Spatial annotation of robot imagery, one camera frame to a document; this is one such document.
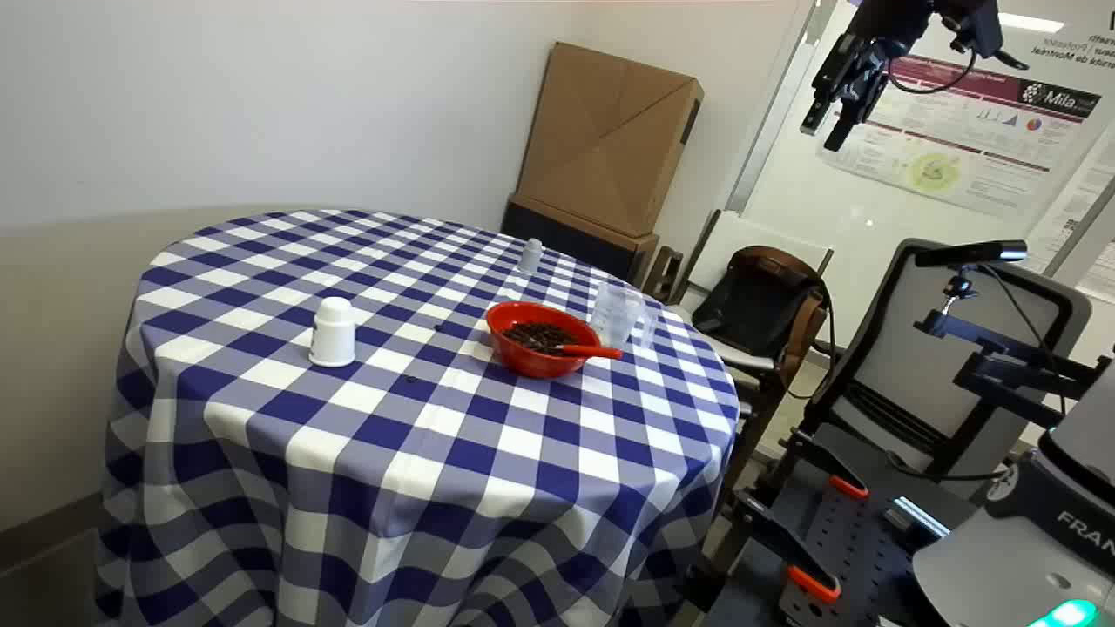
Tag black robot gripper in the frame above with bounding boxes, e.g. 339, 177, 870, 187
797, 30, 914, 153

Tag red plastic spoon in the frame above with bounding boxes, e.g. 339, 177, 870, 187
553, 346, 624, 360

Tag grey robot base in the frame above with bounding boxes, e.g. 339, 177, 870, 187
914, 368, 1115, 627

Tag clear plastic jug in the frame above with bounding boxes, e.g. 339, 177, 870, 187
588, 283, 645, 350

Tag red plastic bowl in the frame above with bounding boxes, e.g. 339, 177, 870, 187
483, 301, 599, 379

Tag wooden chair with bag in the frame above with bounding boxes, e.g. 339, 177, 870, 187
680, 209, 836, 483

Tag brown cardboard box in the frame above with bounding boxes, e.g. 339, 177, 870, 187
515, 42, 705, 236

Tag black grey office chair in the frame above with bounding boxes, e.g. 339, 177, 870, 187
760, 236, 1091, 502

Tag small clear plastic cup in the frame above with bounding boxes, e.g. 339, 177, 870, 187
521, 236, 545, 274

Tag white upside-down paper cup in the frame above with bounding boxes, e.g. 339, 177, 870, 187
310, 295, 356, 367

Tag blue white checkered tablecloth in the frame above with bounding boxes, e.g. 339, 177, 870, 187
95, 209, 740, 627

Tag wall poster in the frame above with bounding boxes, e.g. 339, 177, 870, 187
826, 56, 1101, 220

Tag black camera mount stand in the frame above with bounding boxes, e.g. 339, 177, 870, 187
914, 240, 1112, 429

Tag orange handled clamp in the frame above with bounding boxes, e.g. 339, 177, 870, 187
734, 494, 843, 606

